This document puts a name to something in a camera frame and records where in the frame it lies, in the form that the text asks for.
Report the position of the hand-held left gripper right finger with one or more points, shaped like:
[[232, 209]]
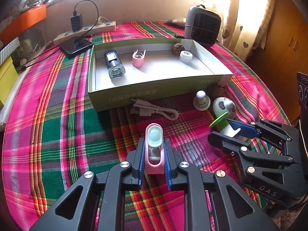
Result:
[[168, 168]]

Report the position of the grey space heater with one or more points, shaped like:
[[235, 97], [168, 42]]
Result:
[[204, 28]]

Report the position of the black flashlight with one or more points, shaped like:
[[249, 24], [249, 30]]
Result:
[[114, 63]]

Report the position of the green and white spool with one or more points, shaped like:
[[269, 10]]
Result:
[[222, 124]]

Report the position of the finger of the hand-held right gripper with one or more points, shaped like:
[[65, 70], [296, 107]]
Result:
[[226, 144], [245, 128]]

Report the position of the white board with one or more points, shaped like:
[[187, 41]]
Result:
[[6, 118]]

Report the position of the black smartphone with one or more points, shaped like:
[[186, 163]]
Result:
[[75, 46]]

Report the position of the white plug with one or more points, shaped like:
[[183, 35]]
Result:
[[102, 20]]

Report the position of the white panda ball toy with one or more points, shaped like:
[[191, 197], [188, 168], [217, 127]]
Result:
[[223, 105]]

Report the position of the orange box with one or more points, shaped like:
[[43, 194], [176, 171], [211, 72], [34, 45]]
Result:
[[24, 20]]

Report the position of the small black object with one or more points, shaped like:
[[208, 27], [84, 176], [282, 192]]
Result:
[[179, 36]]

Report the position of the plaid tablecloth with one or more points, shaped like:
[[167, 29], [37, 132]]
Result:
[[60, 125]]

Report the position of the green cardboard box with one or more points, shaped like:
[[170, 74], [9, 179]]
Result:
[[144, 96]]

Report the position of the yellow box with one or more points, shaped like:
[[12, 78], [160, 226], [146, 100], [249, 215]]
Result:
[[7, 81]]

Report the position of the wooden cabinet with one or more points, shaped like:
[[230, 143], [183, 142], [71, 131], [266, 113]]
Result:
[[284, 53]]

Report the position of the pink clip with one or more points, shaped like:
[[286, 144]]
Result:
[[137, 62]]

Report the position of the brown walnut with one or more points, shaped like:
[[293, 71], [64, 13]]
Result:
[[217, 91], [177, 48]]

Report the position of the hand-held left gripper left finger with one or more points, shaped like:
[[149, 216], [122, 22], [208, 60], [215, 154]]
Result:
[[140, 163]]

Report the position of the grey striped box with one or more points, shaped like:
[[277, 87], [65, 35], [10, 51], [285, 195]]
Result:
[[9, 49]]

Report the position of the cream curtain with hearts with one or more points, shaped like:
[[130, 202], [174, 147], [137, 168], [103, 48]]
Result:
[[247, 16]]

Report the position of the white power strip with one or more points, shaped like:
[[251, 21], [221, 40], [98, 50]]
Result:
[[96, 28]]

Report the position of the clear plastic container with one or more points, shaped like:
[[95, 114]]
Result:
[[31, 38]]

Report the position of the small white knob figure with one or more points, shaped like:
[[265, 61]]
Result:
[[201, 98]]

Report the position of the small white round cap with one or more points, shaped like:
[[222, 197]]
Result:
[[186, 57]]

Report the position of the pink roller with clear lens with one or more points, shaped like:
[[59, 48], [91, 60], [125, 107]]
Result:
[[154, 169]]

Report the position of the grey pen tool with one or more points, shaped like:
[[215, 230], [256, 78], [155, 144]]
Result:
[[178, 21]]

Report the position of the black charger adapter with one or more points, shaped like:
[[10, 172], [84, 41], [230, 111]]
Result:
[[77, 23]]

